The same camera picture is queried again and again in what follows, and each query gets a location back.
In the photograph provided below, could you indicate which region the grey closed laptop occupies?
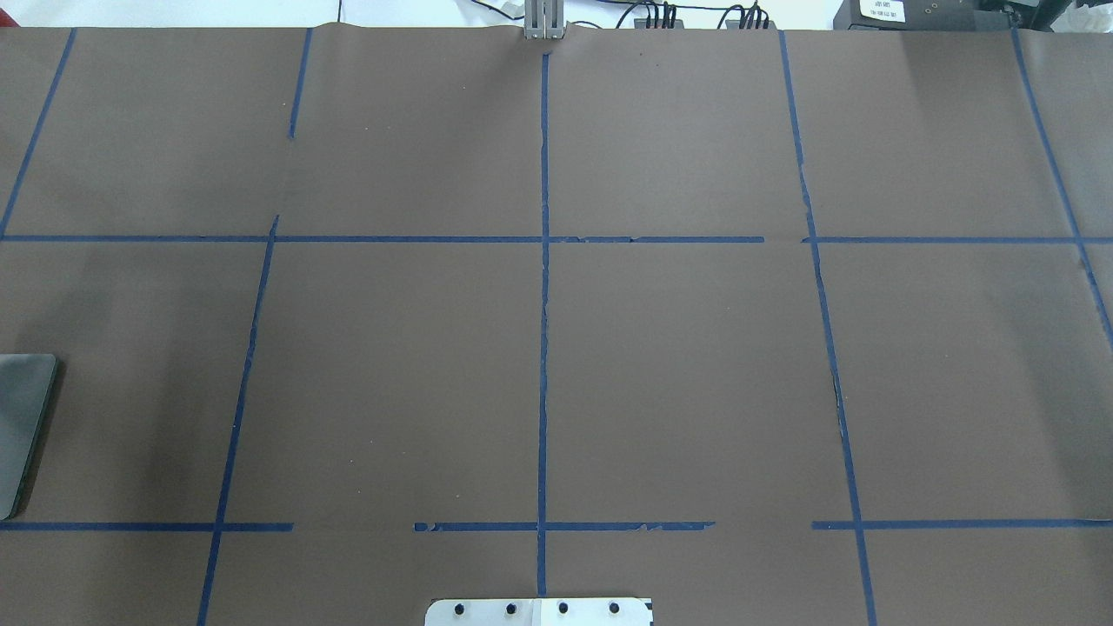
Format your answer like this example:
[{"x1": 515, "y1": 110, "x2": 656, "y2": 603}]
[{"x1": 1, "y1": 354, "x2": 58, "y2": 520}]

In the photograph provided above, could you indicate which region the black labelled box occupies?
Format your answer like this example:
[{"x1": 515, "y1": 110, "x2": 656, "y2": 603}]
[{"x1": 833, "y1": 1, "x2": 1013, "y2": 32}]

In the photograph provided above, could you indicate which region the grey aluminium camera post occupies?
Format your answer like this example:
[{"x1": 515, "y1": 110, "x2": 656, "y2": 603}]
[{"x1": 523, "y1": 0, "x2": 567, "y2": 40}]

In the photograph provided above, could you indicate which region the black cable connector left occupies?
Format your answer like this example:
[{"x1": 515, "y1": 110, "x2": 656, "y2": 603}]
[{"x1": 632, "y1": 1, "x2": 683, "y2": 30}]

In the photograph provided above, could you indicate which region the black cable connector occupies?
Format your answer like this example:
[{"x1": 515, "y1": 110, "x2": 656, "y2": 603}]
[
  {"x1": 632, "y1": 1, "x2": 683, "y2": 30},
  {"x1": 716, "y1": 1, "x2": 774, "y2": 30}
]

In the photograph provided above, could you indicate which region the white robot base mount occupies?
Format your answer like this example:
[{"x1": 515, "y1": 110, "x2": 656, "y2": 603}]
[{"x1": 424, "y1": 597, "x2": 654, "y2": 625}]

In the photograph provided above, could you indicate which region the black cable connector right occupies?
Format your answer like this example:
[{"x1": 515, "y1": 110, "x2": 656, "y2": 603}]
[{"x1": 716, "y1": 1, "x2": 774, "y2": 30}]

